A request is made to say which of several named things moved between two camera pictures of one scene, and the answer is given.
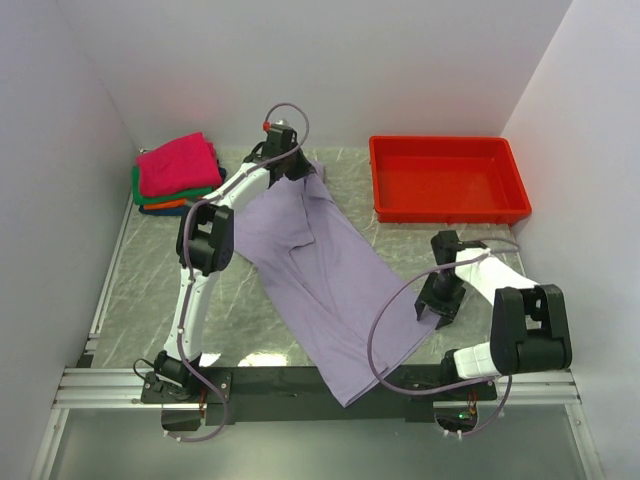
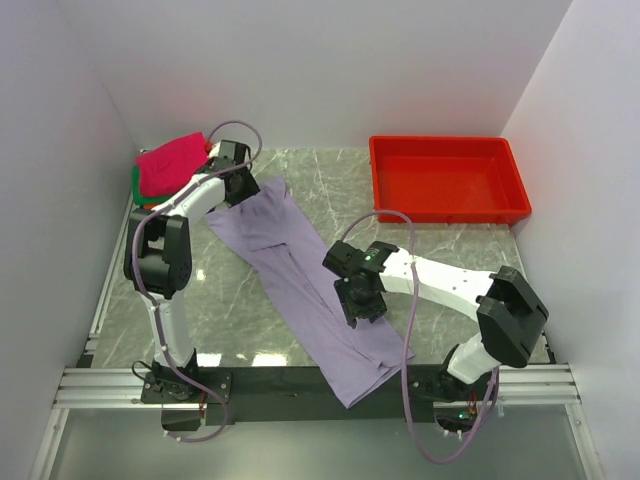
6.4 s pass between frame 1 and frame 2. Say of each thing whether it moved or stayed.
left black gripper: moved
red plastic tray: stayed
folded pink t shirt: stayed
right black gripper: moved
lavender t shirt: moved
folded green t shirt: stayed
